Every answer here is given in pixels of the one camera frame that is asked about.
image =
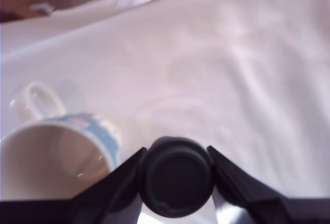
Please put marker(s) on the grey coffee capsule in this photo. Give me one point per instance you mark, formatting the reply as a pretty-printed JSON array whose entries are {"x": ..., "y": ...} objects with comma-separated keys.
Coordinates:
[{"x": 178, "y": 177}]

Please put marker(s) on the blue and white coffee cup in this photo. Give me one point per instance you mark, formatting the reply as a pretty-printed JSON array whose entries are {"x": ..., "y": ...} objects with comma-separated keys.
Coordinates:
[{"x": 38, "y": 157}]

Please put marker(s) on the white tablecloth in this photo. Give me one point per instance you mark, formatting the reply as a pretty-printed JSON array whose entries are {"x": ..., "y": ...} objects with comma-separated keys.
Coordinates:
[{"x": 206, "y": 66}]

